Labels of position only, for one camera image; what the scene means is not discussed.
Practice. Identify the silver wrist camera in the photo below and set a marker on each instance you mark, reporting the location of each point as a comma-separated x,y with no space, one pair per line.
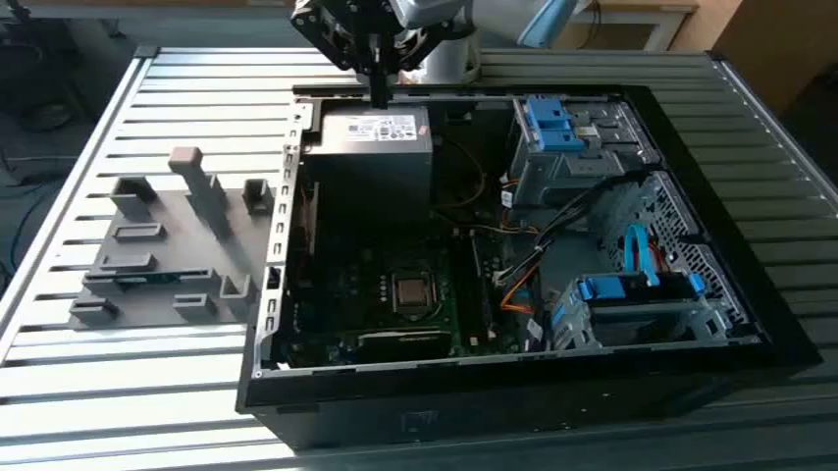
426,12

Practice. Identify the green motherboard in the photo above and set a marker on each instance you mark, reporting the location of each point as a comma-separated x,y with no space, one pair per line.
341,294

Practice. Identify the blue plastic bay rail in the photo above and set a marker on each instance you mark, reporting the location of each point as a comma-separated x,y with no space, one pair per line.
560,319

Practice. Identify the blue disk carrier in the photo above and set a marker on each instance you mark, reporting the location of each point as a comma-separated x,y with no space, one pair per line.
606,287

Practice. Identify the black graphics card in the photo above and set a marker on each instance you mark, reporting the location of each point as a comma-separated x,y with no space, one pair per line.
402,343

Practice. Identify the brown wooden cabinet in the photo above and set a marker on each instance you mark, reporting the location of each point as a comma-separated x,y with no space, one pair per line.
786,49

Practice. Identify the grey plastic parts rack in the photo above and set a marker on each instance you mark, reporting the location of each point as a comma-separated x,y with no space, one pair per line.
170,235

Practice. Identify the wooden desk white frame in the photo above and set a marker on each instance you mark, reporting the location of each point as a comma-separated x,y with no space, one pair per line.
654,8

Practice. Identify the blue RAM stick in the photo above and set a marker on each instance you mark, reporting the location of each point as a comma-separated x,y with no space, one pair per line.
147,279

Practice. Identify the silver CPU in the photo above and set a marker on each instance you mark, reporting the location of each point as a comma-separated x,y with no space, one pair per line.
414,292

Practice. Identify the black open PC case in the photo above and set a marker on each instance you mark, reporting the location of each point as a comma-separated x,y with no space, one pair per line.
458,407

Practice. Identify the tall metal drive cage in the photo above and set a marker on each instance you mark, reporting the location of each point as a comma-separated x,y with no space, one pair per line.
577,172

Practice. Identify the grey power supply unit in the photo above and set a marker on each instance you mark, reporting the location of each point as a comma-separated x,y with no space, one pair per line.
373,130

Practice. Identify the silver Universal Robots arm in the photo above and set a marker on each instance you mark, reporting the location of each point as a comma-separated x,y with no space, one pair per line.
452,64

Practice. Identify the blue plastic drive bracket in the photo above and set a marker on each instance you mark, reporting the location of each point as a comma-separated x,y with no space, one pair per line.
550,122

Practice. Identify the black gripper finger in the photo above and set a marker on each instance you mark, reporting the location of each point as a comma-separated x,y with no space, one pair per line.
327,34
420,44

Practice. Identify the low metal disk bay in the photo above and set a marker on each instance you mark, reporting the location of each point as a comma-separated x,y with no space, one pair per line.
654,309

